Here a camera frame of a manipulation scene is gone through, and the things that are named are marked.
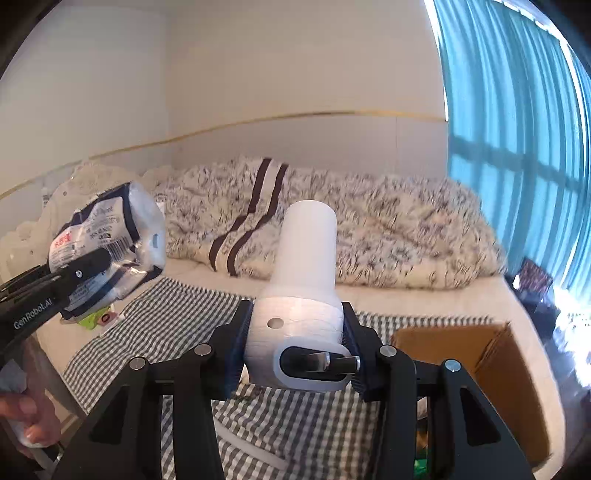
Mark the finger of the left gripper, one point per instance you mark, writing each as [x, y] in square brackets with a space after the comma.
[39, 283]

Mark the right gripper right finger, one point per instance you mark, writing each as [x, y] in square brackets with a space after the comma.
[467, 438]

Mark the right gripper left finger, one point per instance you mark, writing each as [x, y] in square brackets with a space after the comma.
[122, 436]

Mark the silver blue snack pouch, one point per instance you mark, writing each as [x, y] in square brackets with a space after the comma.
[124, 221]

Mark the white handheld fan device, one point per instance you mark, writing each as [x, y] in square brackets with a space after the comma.
[296, 335]

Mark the person's left hand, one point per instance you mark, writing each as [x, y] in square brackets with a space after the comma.
[26, 408]

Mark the green snack packet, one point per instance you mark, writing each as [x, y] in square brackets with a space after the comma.
[99, 318]

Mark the white plastic strip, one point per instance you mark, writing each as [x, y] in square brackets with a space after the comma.
[249, 449]

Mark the brown cardboard box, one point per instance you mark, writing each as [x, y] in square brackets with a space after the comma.
[491, 355]

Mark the green checkered cloth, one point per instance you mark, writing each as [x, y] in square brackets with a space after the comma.
[321, 435]

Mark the dark floral bag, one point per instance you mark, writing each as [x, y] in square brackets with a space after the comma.
[532, 281]

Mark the floral patterned duvet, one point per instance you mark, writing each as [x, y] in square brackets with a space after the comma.
[392, 232]

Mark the teal window curtain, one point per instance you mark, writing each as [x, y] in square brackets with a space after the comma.
[518, 100]

